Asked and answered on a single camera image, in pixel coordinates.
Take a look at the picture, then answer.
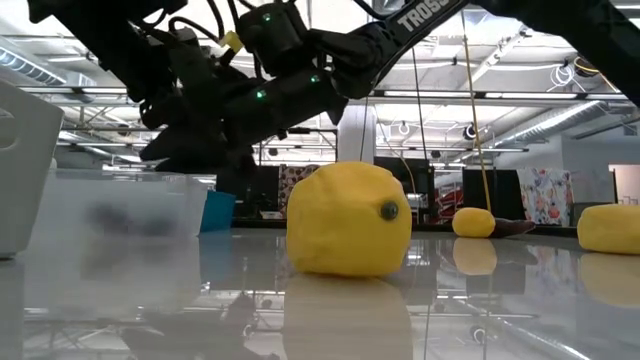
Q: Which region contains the ceiling cable reel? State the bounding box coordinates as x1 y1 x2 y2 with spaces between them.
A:
573 54 605 79

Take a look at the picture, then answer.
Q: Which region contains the black hanging cable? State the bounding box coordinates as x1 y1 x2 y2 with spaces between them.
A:
410 47 429 161

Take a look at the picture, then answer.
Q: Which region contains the yellow cable tag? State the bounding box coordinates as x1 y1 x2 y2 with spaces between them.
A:
218 30 245 54

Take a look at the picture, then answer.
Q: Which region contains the teal plastic basket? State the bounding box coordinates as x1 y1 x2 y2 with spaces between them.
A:
199 189 237 234

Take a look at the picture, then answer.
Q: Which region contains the yellow mango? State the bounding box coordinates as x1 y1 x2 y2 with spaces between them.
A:
576 203 640 256
451 206 497 239
285 160 414 279

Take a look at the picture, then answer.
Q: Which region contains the yellow hanging cable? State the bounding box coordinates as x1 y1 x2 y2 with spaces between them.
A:
458 9 493 211

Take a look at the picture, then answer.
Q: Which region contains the red circle patterned cloth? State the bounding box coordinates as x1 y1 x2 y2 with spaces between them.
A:
277 163 321 216

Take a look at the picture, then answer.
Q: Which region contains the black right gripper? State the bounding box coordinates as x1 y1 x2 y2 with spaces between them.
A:
138 2 349 197

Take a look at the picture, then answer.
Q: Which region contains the clear plastic bin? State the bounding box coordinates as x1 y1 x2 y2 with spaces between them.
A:
27 168 210 249

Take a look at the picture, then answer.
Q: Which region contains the purple eggplant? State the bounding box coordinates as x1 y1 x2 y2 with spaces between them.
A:
492 217 537 239

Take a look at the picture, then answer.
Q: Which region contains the floral patterned cloth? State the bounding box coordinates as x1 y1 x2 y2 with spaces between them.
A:
517 167 575 227

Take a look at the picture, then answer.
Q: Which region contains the white plastic basket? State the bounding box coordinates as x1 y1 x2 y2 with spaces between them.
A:
0 79 65 259

